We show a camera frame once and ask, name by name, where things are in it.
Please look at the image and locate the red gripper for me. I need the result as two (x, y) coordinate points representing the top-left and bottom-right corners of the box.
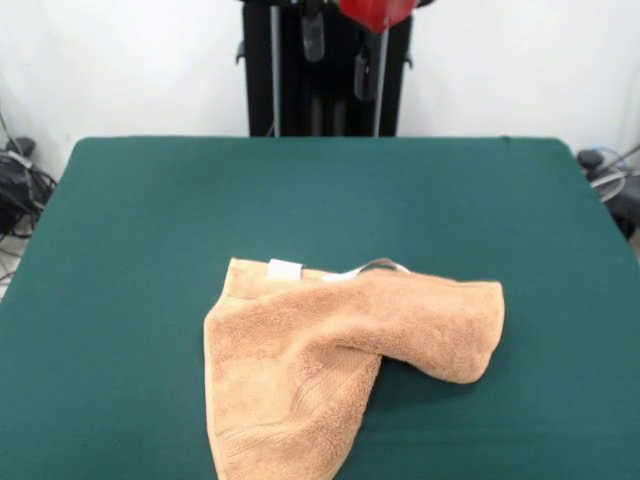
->
(300, 0), (419, 101)

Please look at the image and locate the tan terry towel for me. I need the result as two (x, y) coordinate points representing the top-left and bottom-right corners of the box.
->
(202, 256), (506, 480)

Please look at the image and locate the dark green table cloth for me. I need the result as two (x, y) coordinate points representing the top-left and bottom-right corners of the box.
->
(0, 136), (640, 480)

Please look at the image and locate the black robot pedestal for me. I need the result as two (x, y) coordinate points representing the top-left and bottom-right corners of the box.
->
(234, 0), (436, 138)

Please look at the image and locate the black equipment with hoses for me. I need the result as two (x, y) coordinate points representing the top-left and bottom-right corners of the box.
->
(576, 146), (640, 241)

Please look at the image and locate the black cable bundle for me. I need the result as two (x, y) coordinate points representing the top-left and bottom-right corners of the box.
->
(0, 137), (59, 241)

